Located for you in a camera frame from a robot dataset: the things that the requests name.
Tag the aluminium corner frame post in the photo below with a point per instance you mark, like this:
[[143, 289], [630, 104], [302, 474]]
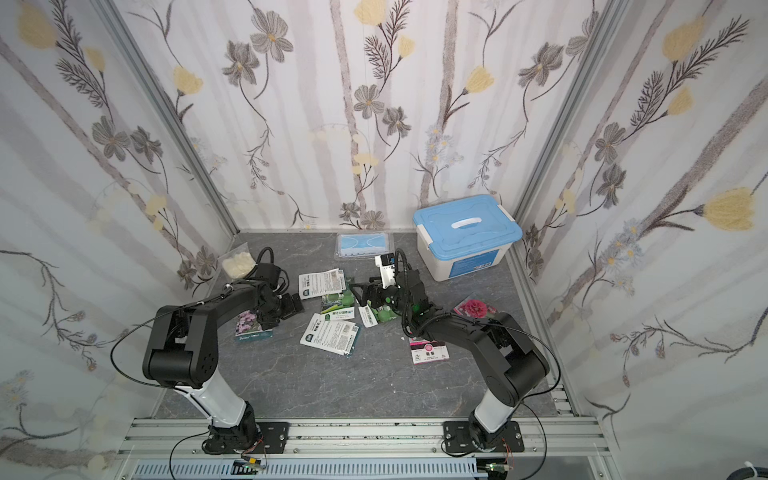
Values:
[[596, 48], [109, 15]]

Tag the red flower seed packet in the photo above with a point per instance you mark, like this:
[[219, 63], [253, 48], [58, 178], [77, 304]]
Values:
[[475, 309]]

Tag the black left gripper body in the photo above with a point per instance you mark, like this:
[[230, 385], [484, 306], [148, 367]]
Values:
[[288, 305]]

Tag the white flower seed packet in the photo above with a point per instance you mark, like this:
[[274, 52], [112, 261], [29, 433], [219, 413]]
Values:
[[332, 336], [313, 285], [249, 329]]

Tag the pink label seed packet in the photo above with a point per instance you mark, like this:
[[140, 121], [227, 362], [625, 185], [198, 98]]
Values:
[[428, 351]]

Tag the large green gourd seed packet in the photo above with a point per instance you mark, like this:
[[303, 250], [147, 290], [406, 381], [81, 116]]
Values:
[[338, 306]]

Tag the aluminium corner frame post left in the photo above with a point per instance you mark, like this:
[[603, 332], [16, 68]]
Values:
[[109, 15]]

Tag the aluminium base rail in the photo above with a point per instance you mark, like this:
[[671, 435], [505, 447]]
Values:
[[394, 448]]

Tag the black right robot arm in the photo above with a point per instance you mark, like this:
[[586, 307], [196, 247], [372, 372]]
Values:
[[509, 359]]

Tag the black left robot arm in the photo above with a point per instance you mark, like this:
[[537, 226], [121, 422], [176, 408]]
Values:
[[182, 355]]

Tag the bag of blue face masks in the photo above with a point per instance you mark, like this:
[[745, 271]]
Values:
[[352, 246]]

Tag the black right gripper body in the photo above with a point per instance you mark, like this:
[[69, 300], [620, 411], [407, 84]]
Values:
[[372, 294]]

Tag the blue lidded storage box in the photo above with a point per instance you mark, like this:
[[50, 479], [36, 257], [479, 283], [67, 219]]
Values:
[[464, 236]]

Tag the small green gourd seed packet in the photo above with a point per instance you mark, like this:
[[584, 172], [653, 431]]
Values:
[[373, 316]]

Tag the bag of cream gloves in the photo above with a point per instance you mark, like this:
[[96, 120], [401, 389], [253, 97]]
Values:
[[237, 263]]

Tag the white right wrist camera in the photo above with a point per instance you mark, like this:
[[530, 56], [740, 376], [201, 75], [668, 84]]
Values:
[[387, 268]]

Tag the aluminium corner frame post right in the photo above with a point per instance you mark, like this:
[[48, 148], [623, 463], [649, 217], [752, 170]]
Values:
[[596, 48]]

